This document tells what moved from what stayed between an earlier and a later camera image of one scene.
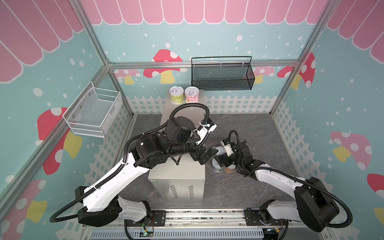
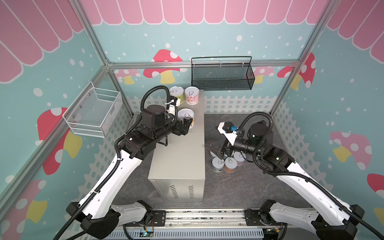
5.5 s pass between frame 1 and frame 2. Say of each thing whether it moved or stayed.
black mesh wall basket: stayed
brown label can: stayed
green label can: stayed
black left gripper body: moved
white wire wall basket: stayed
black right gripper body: moved
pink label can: stayed
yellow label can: moved
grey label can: stayed
